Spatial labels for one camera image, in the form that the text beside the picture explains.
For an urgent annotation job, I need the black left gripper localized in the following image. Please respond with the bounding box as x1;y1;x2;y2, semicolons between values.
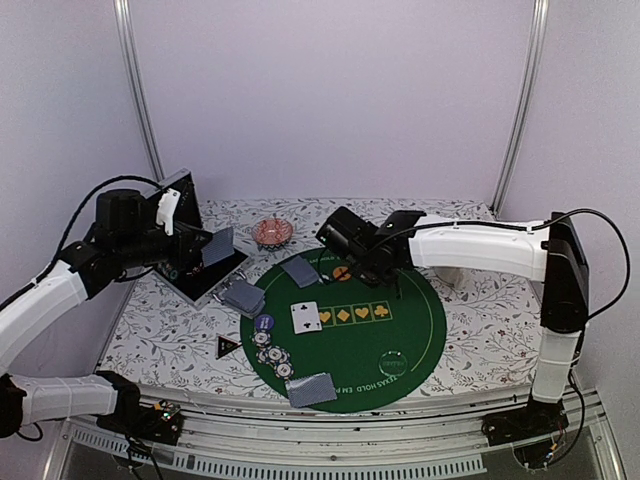
116;220;213;270

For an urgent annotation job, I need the orange big blind button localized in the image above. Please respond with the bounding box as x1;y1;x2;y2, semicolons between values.
332;266;351;282

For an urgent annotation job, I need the blue playing card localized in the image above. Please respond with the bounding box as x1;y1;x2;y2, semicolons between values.
281;256;320;288
285;372;337;408

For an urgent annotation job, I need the aluminium poker chip case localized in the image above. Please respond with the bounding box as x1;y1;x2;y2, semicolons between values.
155;169;249;310

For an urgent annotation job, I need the face-up ace of clubs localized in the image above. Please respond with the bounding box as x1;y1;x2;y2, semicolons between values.
290;302;322;335

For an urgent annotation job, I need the clear acrylic dealer button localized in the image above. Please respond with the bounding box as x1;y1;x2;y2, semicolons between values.
378;350;408;377

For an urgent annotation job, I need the blue playing card deck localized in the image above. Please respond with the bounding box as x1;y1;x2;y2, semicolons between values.
222;281;266;318

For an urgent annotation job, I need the purple small blind button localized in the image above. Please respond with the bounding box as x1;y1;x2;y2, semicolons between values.
254;314;275;332

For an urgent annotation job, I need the white blue poker chip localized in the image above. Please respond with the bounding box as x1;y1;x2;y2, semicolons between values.
251;331;272;349
274;362;295;380
256;346;291;366

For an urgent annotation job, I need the face-up ace of diamonds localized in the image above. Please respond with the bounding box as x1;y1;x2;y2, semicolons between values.
201;227;234;268

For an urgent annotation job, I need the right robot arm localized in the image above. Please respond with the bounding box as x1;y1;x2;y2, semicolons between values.
316;206;589;436

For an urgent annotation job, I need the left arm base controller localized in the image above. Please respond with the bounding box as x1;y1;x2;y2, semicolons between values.
96;400;184;446

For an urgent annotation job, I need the right arm base controller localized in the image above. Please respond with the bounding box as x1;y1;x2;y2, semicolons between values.
481;402;569;470

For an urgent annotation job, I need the cream ceramic mug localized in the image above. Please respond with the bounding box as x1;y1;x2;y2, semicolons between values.
434;267;464;288

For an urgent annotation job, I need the round green poker mat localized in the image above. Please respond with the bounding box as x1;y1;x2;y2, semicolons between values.
255;265;447;413

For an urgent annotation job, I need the red patterned bowl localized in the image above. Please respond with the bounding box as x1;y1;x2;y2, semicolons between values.
251;217;294;250

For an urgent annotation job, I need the floral white tablecloth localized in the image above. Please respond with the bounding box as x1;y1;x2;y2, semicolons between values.
99;198;541;399

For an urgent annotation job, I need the black triangular card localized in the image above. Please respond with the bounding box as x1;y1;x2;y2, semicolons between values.
216;336;238;359

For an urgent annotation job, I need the aluminium table front rail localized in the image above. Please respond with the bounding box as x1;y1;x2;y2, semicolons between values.
44;387;627;479

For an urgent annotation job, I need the left aluminium frame post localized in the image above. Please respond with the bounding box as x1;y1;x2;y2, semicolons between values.
113;0;165;181

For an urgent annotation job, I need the aluminium frame post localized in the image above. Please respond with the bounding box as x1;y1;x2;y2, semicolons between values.
490;0;550;218
113;0;165;181

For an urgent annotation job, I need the right aluminium frame post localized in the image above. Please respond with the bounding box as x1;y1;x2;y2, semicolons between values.
490;0;550;218

